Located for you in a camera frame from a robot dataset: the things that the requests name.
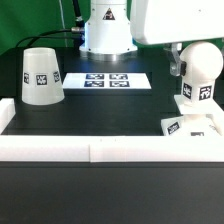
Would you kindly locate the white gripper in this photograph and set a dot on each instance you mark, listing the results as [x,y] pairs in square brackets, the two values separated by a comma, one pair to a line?
[169,21]

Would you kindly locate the white lamp bulb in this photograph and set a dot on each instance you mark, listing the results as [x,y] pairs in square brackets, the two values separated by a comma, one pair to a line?
[204,63]

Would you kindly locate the white lamp base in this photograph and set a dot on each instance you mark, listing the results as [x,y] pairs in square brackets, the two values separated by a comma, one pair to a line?
[206,119]

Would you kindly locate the white lamp shade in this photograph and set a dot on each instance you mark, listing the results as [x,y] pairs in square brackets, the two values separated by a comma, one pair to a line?
[41,80]

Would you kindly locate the white marker plate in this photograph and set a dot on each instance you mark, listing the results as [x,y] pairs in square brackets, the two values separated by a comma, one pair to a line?
[106,81]

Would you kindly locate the white foam fence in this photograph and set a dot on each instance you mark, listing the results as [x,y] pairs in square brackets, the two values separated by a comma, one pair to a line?
[104,149]

